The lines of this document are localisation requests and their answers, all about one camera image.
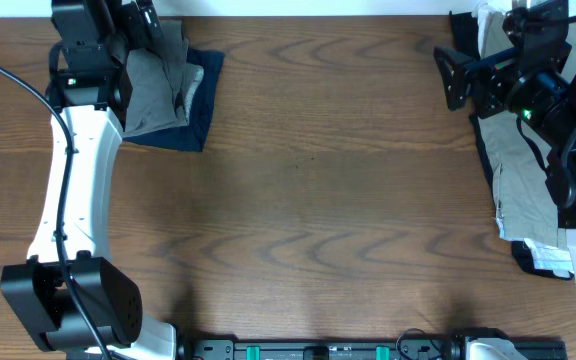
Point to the folded navy blue garment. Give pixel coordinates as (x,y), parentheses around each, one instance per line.
(191,138)

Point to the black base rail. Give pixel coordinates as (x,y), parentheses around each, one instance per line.
(236,350)

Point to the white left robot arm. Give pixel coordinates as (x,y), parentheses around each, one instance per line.
(67,294)

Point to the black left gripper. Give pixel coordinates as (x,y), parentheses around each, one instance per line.
(138,38)

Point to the grey shorts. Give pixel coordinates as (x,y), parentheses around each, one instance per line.
(164,83)

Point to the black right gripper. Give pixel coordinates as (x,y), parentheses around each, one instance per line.
(494,77)

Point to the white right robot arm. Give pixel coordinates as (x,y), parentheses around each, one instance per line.
(558,128)

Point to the khaki shorts on pile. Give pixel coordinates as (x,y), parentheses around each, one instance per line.
(524,208)

